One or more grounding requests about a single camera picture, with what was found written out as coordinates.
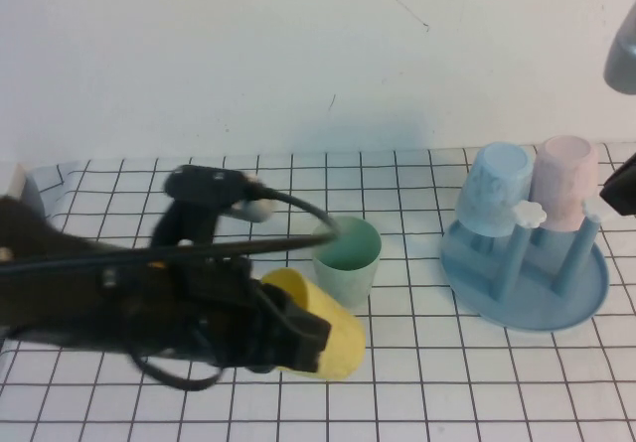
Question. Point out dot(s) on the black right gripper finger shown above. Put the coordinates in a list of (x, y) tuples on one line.
[(621, 191)]

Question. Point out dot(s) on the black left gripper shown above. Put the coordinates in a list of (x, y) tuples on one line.
[(223, 313)]

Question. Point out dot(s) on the yellow plastic cup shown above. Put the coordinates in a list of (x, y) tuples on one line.
[(343, 342)]

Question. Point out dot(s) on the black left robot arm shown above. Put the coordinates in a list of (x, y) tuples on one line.
[(74, 293)]

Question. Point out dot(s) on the pink plastic cup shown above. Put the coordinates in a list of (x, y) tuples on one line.
[(566, 179)]

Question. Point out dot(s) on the green plastic cup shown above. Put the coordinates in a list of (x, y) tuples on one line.
[(358, 283)]

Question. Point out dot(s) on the light blue plastic cup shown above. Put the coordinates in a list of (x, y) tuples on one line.
[(492, 184)]

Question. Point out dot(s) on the blue cup stand with pegs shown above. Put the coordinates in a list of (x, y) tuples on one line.
[(531, 308)]

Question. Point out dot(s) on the white black-grid tablecloth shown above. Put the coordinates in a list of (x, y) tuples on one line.
[(447, 387)]

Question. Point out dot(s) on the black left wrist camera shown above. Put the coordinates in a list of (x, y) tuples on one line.
[(199, 193)]

